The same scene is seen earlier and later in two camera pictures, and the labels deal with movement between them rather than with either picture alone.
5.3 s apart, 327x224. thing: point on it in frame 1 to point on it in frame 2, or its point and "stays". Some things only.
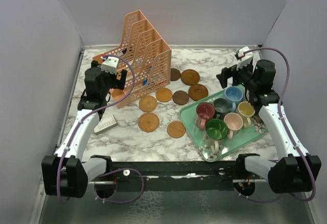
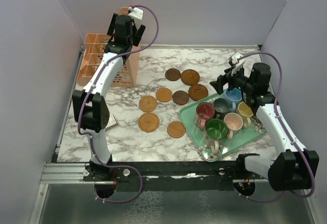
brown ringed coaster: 197,92 stays
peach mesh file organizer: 144,55 to 94,45
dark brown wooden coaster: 174,74 stays
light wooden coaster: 163,94 stays
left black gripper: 117,83 to 136,38
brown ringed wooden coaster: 190,77 stays
